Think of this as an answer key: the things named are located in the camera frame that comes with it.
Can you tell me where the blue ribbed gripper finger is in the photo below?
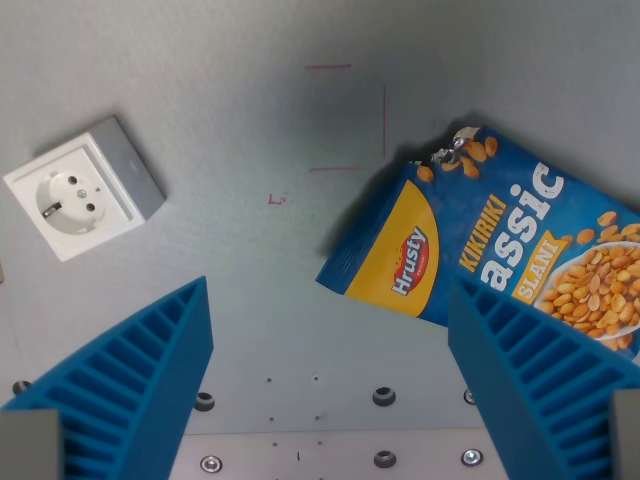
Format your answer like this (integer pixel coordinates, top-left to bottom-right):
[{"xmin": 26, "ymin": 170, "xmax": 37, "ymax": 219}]
[
  {"xmin": 0, "ymin": 275, "xmax": 215, "ymax": 480},
  {"xmin": 447, "ymin": 275, "xmax": 640, "ymax": 480}
]

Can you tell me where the white electrical wall socket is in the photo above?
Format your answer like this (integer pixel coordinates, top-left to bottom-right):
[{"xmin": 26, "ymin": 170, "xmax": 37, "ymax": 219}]
[{"xmin": 2, "ymin": 115, "xmax": 167, "ymax": 263}]

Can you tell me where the blue peanut snack bag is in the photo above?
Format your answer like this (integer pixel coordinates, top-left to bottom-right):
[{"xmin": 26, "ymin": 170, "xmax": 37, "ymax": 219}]
[{"xmin": 315, "ymin": 124, "xmax": 640, "ymax": 364}]

